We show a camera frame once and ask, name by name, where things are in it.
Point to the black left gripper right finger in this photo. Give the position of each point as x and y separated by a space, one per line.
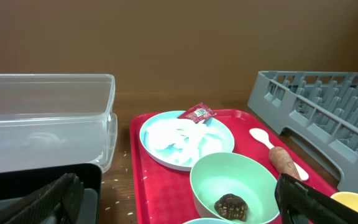
298 203

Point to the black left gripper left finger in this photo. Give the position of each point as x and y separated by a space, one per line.
57 202

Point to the orange carrot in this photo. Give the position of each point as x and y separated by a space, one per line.
282 161

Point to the green bowl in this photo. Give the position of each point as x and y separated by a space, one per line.
222 173

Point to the brown mushroom piece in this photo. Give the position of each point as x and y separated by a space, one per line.
231 207

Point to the light blue bowl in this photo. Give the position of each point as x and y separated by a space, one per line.
208 221

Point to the light blue plate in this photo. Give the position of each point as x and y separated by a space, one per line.
175 114

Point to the red ketchup packet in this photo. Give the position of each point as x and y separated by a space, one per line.
198 113

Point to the white napkin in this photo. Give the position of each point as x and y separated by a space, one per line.
182 142

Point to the black waste tray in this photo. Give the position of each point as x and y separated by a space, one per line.
18 184

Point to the grey dishwasher rack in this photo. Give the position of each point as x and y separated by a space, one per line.
320 110

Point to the white plastic spoon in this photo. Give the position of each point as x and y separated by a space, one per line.
263 137

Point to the clear plastic bin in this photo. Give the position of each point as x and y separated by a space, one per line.
51 120

